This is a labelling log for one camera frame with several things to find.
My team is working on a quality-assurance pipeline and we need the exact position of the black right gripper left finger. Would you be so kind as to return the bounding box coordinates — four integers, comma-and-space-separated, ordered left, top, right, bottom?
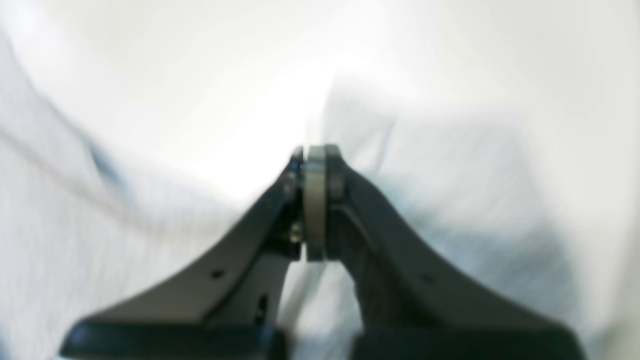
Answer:
60, 147, 304, 360

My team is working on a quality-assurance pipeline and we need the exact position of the grey t-shirt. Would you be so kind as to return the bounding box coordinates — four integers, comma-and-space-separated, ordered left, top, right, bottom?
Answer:
1, 34, 590, 360

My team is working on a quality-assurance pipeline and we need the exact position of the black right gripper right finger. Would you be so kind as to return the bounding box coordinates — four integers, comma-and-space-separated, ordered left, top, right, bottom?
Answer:
304, 145, 585, 360

